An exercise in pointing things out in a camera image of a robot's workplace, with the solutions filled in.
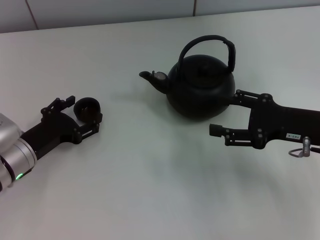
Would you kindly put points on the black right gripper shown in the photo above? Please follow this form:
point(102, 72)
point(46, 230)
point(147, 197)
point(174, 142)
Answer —
point(275, 122)

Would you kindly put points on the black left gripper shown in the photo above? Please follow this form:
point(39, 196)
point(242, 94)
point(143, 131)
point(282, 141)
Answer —
point(55, 130)

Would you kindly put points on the small black teacup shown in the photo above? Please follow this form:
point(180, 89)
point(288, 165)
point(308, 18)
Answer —
point(87, 111)

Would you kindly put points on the black round teapot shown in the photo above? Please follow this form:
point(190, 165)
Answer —
point(200, 95)

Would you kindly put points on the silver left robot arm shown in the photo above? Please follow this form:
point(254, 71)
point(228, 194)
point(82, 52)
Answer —
point(22, 157)

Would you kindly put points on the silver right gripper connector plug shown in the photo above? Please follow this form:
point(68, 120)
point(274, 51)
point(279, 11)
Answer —
point(306, 146)

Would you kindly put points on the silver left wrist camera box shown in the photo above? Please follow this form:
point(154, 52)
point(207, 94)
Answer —
point(7, 127)

